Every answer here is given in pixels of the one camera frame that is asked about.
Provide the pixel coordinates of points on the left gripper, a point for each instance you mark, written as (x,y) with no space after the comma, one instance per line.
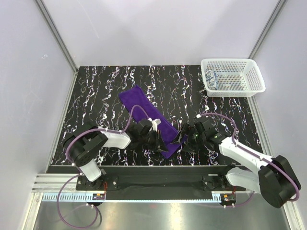
(158,143)

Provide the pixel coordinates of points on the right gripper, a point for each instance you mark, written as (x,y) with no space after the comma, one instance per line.
(190,148)

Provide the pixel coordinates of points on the purple towel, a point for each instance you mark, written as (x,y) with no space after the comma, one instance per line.
(136,102)

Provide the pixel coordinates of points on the blue white patterned towel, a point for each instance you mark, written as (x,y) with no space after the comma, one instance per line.
(211,80)

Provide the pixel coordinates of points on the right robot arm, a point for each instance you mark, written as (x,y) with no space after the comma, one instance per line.
(271,177)

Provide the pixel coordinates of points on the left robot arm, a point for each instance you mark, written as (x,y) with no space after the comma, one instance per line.
(83,145)

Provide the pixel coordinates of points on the black marble pattern mat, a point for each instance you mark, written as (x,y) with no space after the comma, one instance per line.
(176,91)

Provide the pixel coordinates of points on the white plastic basket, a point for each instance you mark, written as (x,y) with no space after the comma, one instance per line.
(237,77)

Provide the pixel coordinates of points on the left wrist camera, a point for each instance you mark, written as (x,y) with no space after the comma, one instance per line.
(155,123)

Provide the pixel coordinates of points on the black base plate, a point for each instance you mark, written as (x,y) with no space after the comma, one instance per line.
(171,172)

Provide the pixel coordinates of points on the aluminium frame rail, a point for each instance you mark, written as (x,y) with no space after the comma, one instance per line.
(113,182)

